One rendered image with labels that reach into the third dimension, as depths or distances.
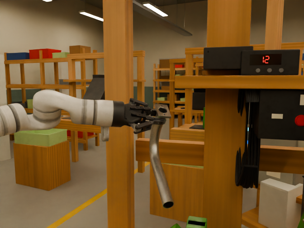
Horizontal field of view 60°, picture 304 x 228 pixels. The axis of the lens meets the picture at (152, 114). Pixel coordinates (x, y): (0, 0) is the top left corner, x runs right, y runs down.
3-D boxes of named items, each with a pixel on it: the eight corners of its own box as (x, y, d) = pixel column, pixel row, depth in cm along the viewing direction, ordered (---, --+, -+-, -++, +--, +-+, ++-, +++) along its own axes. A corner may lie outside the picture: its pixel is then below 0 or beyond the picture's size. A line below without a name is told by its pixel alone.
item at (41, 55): (85, 151, 571) (81, 44, 542) (6, 140, 672) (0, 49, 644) (99, 145, 620) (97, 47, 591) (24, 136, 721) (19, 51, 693)
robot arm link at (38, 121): (53, 115, 77) (2, 129, 68) (53, 89, 72) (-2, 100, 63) (65, 128, 73) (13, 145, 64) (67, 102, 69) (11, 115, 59)
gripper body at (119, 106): (111, 113, 69) (146, 115, 72) (109, 93, 76) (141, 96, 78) (107, 133, 74) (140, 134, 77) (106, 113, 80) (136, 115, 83)
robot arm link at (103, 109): (106, 121, 83) (86, 120, 81) (112, 93, 76) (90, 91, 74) (108, 143, 76) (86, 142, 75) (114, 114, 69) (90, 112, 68)
